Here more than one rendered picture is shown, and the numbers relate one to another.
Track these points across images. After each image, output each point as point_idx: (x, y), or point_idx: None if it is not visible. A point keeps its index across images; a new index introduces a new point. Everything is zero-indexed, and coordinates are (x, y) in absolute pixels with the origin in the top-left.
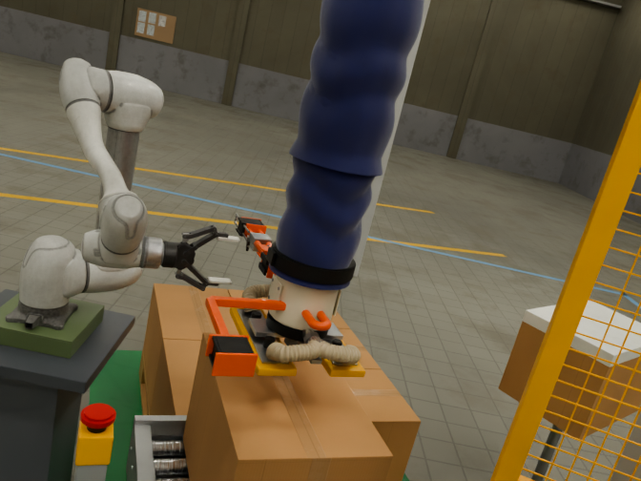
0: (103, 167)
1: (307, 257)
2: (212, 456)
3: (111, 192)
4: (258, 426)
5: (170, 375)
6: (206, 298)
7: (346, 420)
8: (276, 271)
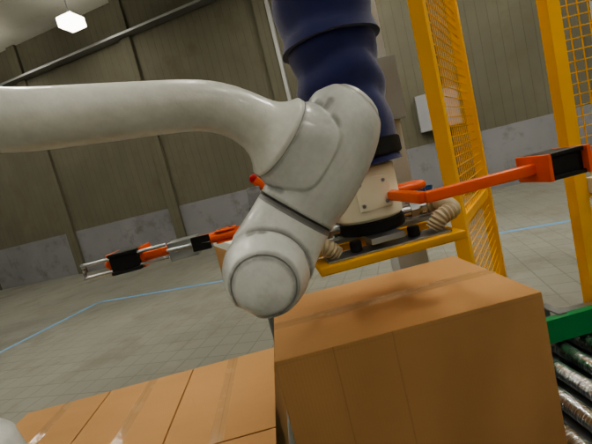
0: (194, 82)
1: (394, 125)
2: (464, 382)
3: (290, 104)
4: (470, 294)
5: None
6: (427, 193)
7: (419, 271)
8: (381, 159)
